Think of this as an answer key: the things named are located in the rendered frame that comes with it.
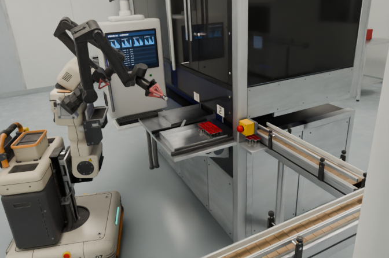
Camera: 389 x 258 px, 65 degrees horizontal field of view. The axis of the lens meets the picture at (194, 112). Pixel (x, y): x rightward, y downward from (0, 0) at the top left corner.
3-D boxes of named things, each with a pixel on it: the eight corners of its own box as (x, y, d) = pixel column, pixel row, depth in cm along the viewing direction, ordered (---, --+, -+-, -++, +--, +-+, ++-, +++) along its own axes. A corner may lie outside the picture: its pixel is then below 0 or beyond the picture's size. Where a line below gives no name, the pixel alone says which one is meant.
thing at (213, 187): (216, 125, 425) (214, 63, 394) (341, 210, 250) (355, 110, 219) (147, 142, 386) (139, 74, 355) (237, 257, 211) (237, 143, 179)
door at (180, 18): (174, 61, 250) (168, -17, 229) (199, 71, 211) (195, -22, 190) (173, 61, 250) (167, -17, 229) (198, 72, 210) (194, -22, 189)
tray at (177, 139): (207, 125, 206) (206, 120, 204) (227, 140, 183) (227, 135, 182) (159, 136, 193) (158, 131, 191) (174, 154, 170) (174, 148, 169)
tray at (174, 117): (199, 107, 239) (199, 103, 238) (215, 118, 217) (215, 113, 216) (158, 116, 226) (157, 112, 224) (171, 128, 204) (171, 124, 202)
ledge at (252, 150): (257, 140, 185) (257, 137, 184) (271, 148, 174) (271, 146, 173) (238, 146, 180) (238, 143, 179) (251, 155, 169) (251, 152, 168)
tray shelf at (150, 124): (196, 108, 244) (196, 106, 243) (247, 141, 184) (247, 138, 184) (138, 120, 225) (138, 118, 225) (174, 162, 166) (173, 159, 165)
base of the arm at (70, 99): (64, 97, 170) (58, 104, 159) (74, 88, 169) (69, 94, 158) (76, 107, 173) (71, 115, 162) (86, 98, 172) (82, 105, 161)
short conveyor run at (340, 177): (250, 144, 184) (250, 120, 179) (271, 139, 191) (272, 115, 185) (348, 209, 126) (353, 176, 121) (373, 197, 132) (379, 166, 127)
